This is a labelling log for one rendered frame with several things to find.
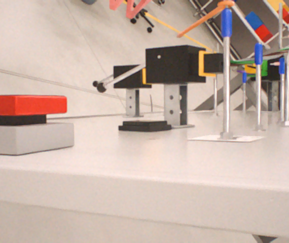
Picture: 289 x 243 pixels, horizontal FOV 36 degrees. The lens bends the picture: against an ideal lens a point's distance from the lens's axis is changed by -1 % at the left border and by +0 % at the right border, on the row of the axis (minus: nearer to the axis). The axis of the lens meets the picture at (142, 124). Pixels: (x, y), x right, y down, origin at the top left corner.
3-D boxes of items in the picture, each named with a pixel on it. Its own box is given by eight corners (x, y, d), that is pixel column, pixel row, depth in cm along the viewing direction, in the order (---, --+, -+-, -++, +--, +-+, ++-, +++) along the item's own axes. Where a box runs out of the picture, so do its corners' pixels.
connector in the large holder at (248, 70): (267, 75, 108) (267, 58, 108) (258, 75, 107) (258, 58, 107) (251, 77, 113) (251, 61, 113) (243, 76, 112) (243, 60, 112)
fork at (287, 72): (275, 126, 50) (276, 1, 49) (281, 125, 52) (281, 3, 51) (293, 126, 49) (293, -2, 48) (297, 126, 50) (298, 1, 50)
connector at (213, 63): (192, 74, 50) (192, 57, 50) (232, 73, 48) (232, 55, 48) (179, 73, 48) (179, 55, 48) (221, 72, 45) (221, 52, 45)
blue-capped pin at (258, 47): (253, 129, 44) (254, 44, 44) (268, 130, 43) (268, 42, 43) (248, 130, 43) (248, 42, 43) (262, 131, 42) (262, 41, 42)
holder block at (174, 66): (165, 84, 53) (165, 51, 53) (206, 83, 50) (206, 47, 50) (145, 83, 50) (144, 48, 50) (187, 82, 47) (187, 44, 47)
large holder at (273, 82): (318, 111, 116) (318, 56, 116) (268, 112, 108) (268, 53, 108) (298, 111, 122) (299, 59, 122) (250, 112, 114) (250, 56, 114)
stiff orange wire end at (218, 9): (182, 39, 50) (182, 34, 49) (237, 6, 32) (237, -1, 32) (171, 39, 49) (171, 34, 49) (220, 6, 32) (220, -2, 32)
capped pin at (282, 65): (289, 123, 57) (290, 56, 57) (278, 123, 57) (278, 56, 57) (285, 122, 59) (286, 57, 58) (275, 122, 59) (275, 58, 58)
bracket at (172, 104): (177, 125, 53) (177, 84, 53) (195, 126, 52) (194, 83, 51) (155, 127, 49) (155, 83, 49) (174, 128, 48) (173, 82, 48)
